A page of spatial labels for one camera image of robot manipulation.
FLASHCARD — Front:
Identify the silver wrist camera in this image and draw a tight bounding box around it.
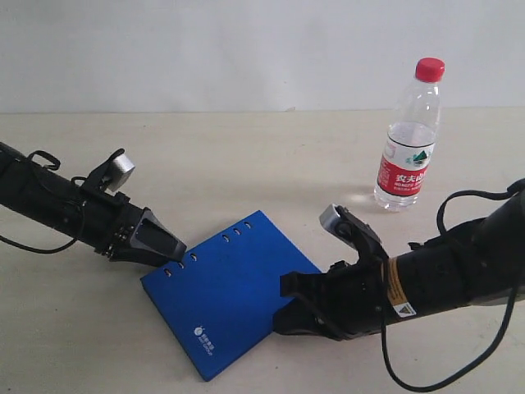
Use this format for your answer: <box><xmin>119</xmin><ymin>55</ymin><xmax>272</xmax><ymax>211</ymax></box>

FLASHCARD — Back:
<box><xmin>103</xmin><ymin>149</ymin><xmax>135</xmax><ymax>192</ymax></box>
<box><xmin>319</xmin><ymin>204</ymin><xmax>357</xmax><ymax>250</ymax></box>

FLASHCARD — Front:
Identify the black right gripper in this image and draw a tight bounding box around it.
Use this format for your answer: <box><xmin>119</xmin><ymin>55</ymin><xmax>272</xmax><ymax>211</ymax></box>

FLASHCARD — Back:
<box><xmin>272</xmin><ymin>221</ymin><xmax>387</xmax><ymax>341</ymax></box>

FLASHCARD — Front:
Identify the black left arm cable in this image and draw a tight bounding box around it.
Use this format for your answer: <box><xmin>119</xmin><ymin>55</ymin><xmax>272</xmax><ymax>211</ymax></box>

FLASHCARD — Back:
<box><xmin>0</xmin><ymin>149</ymin><xmax>107</xmax><ymax>254</ymax></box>

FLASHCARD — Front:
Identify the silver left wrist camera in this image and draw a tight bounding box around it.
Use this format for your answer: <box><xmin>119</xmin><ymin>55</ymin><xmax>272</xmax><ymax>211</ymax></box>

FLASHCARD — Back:
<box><xmin>103</xmin><ymin>149</ymin><xmax>135</xmax><ymax>192</ymax></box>

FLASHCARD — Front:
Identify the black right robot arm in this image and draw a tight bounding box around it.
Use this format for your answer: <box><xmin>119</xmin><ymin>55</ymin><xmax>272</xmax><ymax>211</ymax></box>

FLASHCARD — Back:
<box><xmin>272</xmin><ymin>181</ymin><xmax>524</xmax><ymax>341</ymax></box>

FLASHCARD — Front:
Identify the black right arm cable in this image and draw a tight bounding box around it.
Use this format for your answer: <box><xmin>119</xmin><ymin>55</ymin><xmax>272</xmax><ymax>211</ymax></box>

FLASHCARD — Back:
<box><xmin>379</xmin><ymin>186</ymin><xmax>522</xmax><ymax>390</ymax></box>

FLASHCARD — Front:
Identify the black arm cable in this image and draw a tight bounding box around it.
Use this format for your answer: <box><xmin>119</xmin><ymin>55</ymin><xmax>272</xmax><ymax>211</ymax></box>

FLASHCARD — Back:
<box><xmin>0</xmin><ymin>149</ymin><xmax>107</xmax><ymax>254</ymax></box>
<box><xmin>379</xmin><ymin>186</ymin><xmax>522</xmax><ymax>390</ymax></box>

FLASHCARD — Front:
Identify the blue ring binder notebook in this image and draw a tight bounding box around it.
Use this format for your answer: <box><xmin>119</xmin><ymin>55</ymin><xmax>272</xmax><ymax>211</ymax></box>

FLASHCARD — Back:
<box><xmin>141</xmin><ymin>210</ymin><xmax>320</xmax><ymax>382</ymax></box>

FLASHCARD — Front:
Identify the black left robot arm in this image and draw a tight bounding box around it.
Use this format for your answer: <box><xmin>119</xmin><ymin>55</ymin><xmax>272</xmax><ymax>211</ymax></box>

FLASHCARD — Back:
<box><xmin>1</xmin><ymin>144</ymin><xmax>186</xmax><ymax>267</ymax></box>

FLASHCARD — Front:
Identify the clear water bottle red label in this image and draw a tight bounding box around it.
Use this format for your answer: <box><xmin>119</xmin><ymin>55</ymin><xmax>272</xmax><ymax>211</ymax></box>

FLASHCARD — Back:
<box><xmin>373</xmin><ymin>57</ymin><xmax>445</xmax><ymax>212</ymax></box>

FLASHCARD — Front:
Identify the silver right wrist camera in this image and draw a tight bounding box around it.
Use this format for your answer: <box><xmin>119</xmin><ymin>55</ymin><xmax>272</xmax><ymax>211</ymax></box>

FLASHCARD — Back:
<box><xmin>319</xmin><ymin>204</ymin><xmax>357</xmax><ymax>250</ymax></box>

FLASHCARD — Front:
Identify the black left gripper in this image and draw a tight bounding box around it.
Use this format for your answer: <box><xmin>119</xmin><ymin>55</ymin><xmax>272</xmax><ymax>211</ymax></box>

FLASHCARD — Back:
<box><xmin>81</xmin><ymin>192</ymin><xmax>187</xmax><ymax>268</ymax></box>

